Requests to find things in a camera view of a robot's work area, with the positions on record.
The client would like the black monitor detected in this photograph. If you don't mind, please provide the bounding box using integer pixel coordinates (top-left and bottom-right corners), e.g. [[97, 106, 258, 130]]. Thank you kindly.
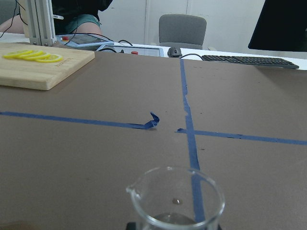
[[248, 0, 307, 52]]

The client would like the clear glass beaker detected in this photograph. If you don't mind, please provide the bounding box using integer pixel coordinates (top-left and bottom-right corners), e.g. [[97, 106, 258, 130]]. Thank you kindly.
[[126, 166, 225, 230]]

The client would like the black computer mouse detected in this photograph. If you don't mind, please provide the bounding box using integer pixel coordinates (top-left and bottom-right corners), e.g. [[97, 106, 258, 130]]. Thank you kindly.
[[167, 46, 182, 58]]

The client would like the aluminium frame post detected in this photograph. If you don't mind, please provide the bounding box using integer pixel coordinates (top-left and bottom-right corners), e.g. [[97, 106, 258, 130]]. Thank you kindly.
[[24, 0, 56, 46]]

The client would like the wooden cutting board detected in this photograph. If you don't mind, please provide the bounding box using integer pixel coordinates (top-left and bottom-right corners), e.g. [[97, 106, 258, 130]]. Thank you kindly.
[[0, 42, 95, 91]]

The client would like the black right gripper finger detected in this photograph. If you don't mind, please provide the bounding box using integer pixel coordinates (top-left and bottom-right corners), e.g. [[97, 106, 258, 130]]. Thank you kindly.
[[126, 222, 137, 230]]

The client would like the blue tape line crosswise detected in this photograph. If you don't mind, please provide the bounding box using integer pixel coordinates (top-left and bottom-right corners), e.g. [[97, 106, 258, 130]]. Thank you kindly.
[[0, 111, 307, 146]]

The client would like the teach pendant with red button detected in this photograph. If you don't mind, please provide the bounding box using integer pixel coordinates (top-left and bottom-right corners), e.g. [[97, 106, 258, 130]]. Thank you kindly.
[[56, 33, 114, 50]]

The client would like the grey office chair right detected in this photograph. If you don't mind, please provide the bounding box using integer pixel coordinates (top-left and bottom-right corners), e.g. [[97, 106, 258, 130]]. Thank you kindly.
[[159, 14, 207, 49]]

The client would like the lemon slice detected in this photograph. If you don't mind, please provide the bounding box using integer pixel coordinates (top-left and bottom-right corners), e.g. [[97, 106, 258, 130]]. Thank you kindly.
[[17, 50, 44, 60], [24, 52, 51, 60], [2, 49, 32, 59], [35, 54, 63, 63]]

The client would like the seated operator in black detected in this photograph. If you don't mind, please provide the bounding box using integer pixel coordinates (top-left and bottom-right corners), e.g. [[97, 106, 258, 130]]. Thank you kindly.
[[0, 0, 113, 35]]

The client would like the black keyboard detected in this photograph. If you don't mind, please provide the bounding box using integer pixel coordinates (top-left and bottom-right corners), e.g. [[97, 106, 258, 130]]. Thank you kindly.
[[202, 55, 299, 69]]

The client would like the blue tape line lengthwise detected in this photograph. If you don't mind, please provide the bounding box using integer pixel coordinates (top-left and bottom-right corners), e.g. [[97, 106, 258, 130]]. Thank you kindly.
[[179, 59, 205, 222]]

